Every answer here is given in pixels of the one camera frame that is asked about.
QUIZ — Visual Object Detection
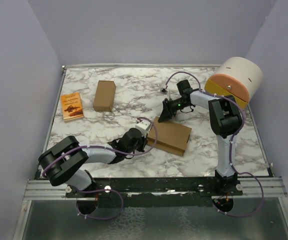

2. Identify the orange book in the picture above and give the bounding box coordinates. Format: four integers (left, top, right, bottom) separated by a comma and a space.
60, 92, 84, 123

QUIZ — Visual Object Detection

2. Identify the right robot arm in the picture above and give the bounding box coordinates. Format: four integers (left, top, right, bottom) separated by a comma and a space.
158, 79, 244, 196

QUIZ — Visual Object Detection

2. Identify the brown cardboard box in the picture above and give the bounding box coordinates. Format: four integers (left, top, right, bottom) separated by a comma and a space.
153, 116, 192, 157

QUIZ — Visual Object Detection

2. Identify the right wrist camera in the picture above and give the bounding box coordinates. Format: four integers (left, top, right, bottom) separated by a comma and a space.
159, 87, 172, 101

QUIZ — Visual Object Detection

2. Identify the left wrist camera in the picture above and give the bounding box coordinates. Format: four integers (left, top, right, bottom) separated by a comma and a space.
135, 119, 152, 137

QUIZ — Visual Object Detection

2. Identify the purple cable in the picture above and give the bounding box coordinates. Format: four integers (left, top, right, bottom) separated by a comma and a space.
165, 71, 265, 219
41, 116, 160, 221

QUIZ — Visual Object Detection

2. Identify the white cylinder with coloured base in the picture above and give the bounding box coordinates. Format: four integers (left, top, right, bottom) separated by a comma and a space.
204, 57, 263, 109

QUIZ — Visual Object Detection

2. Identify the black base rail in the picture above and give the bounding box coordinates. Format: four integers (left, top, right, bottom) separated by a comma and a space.
65, 176, 243, 210

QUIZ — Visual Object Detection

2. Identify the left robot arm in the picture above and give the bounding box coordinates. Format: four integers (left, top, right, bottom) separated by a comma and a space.
38, 127, 149, 198

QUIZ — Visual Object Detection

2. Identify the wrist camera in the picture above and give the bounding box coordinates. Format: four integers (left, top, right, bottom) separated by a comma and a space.
159, 87, 172, 101
135, 119, 152, 137

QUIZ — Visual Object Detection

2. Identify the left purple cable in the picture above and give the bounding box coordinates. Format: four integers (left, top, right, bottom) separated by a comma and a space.
41, 116, 160, 221

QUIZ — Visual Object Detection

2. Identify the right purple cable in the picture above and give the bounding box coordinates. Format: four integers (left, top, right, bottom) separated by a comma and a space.
165, 71, 265, 219

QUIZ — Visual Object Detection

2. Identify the small folded cardboard box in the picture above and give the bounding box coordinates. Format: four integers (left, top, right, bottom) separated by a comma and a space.
93, 80, 116, 112

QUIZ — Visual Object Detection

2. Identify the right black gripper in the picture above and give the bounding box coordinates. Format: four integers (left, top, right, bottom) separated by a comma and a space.
158, 98, 189, 123

